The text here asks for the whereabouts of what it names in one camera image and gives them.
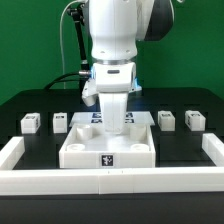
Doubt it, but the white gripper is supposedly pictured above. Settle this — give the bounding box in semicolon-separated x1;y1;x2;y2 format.
99;92;128;134

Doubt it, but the white square tabletop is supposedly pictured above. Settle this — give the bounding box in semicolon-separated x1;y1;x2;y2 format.
59;124;156;169

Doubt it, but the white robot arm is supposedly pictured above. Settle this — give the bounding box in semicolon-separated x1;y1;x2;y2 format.
82;0;174;133

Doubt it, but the white U-shaped obstacle fence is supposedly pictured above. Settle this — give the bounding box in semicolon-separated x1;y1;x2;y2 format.
0;137;224;196

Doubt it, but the white marker base plate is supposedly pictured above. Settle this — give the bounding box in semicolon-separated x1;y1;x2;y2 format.
69;111;155;127

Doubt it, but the black cable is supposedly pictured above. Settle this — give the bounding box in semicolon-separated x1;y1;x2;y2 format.
43;69;92;90

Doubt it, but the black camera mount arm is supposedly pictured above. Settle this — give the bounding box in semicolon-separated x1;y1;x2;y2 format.
67;3;89;70

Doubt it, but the white cable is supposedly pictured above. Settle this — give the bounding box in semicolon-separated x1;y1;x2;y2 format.
59;0;86;76

